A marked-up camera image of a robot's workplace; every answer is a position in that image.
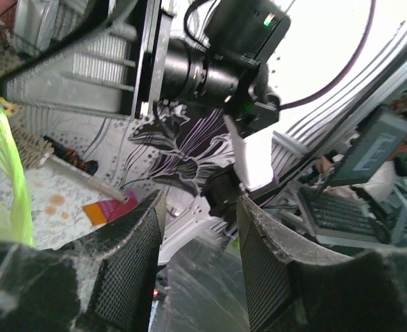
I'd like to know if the grey laptop computer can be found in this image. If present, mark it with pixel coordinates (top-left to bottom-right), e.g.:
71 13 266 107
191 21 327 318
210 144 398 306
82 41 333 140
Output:
291 109 407 248

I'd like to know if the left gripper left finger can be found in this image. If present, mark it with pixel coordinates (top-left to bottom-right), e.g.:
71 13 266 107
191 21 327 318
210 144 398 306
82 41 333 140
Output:
0 191 166 331

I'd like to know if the striped sock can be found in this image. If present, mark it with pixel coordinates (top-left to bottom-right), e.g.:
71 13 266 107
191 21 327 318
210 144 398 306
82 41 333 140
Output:
82 189 138 226

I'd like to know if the bristle broom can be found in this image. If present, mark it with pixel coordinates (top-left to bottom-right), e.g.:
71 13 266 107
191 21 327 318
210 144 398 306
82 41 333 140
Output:
11 126 129 203

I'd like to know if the green trash bag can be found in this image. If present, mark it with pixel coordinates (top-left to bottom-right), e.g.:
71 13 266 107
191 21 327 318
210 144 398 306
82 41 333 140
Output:
0 102 35 246

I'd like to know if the seated person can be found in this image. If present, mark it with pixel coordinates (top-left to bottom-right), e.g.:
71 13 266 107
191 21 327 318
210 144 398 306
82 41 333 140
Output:
310 90 407 203

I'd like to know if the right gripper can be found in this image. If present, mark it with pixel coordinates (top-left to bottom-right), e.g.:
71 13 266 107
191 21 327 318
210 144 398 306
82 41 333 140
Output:
0 1 175 118

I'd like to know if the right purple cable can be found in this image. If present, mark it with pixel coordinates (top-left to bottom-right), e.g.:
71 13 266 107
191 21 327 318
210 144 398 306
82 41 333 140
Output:
275 0 377 111

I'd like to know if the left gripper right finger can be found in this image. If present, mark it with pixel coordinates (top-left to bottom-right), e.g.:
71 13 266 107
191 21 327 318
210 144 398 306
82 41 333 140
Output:
237 196 407 331

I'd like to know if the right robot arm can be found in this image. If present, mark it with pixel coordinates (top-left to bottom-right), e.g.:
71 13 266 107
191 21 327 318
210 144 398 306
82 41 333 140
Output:
0 1 291 266

